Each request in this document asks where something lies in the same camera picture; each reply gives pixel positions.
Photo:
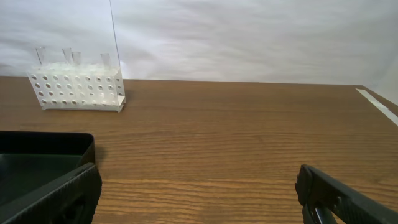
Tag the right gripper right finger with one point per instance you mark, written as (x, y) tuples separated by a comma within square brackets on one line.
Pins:
[(342, 199)]

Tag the black tray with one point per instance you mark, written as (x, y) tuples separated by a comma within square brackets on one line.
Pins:
[(46, 143)]

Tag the clear test tube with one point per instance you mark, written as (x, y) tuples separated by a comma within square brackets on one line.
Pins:
[(105, 59), (40, 54), (76, 58), (67, 56)]

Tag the white test tube rack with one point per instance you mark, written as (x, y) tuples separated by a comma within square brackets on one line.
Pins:
[(93, 93)]

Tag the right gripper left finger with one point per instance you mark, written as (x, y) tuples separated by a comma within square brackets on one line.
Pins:
[(62, 196)]

